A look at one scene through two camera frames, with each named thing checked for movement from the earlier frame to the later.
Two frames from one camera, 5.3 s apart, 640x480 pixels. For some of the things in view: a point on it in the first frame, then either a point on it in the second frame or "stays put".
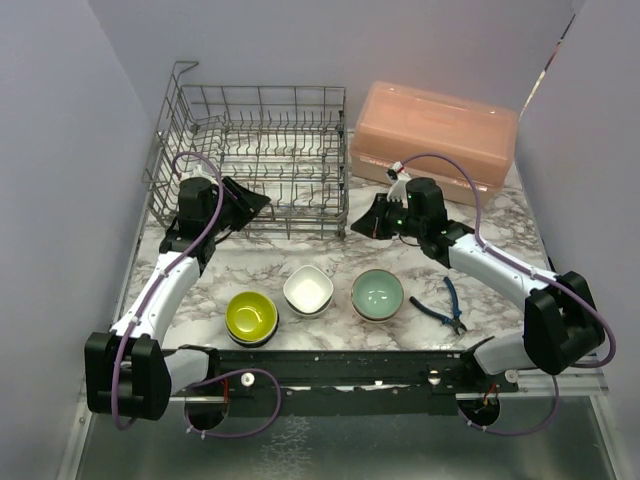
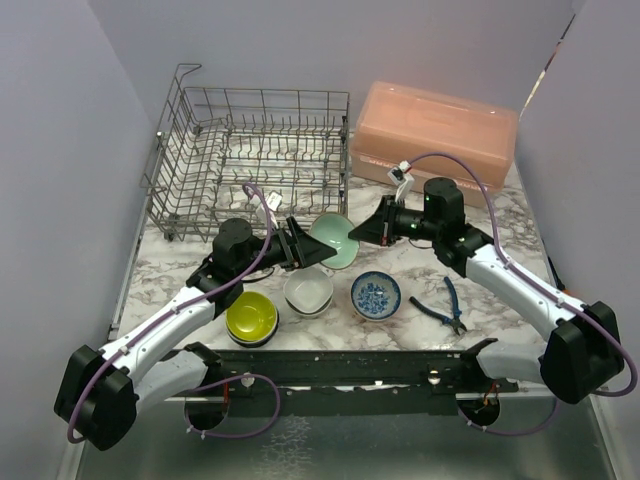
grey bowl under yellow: x=257 y=343 stays put
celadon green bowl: x=376 y=295 → x=334 y=229
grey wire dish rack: x=287 y=143 stays put
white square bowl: x=308 y=291 stays put
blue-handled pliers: x=454 y=321 stays put
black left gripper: x=248 y=203 → x=300 y=249
